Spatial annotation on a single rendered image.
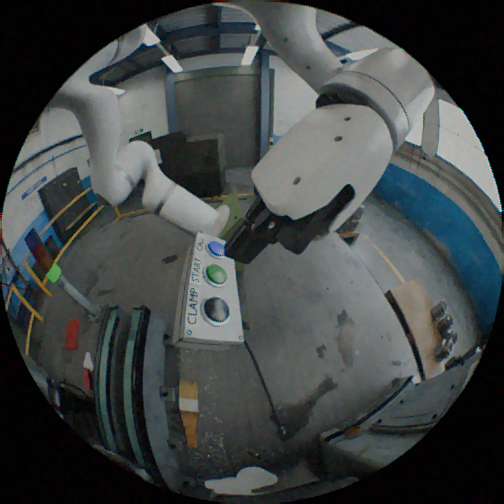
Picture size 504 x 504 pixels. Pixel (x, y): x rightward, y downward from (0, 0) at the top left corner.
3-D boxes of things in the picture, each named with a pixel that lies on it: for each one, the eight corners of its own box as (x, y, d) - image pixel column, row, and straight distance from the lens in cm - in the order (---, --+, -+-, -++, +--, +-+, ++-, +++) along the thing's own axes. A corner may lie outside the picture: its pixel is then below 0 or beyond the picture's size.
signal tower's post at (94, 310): (98, 323, 72) (23, 239, 59) (88, 320, 78) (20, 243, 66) (104, 305, 74) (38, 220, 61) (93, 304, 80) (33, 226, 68)
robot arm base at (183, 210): (200, 233, 66) (162, 211, 64) (227, 199, 59) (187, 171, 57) (197, 262, 51) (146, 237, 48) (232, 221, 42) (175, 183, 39)
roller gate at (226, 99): (268, 164, 727) (271, 72, 782) (271, 166, 679) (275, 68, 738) (184, 171, 725) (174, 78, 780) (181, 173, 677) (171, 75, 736)
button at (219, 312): (224, 327, 18) (232, 322, 17) (199, 324, 17) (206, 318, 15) (222, 304, 19) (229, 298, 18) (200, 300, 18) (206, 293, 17)
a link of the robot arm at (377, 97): (314, 81, 20) (297, 96, 18) (378, 66, 14) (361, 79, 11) (356, 135, 23) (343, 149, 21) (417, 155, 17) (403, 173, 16)
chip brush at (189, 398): (203, 448, 49) (202, 449, 48) (184, 444, 51) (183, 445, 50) (198, 380, 44) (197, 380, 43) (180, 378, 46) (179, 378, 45)
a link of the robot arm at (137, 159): (156, 220, 55) (101, 188, 61) (181, 181, 62) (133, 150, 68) (160, 209, 44) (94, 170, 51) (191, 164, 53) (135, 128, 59)
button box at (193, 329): (224, 351, 22) (247, 342, 18) (171, 346, 20) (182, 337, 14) (220, 260, 30) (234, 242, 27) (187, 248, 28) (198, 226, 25)
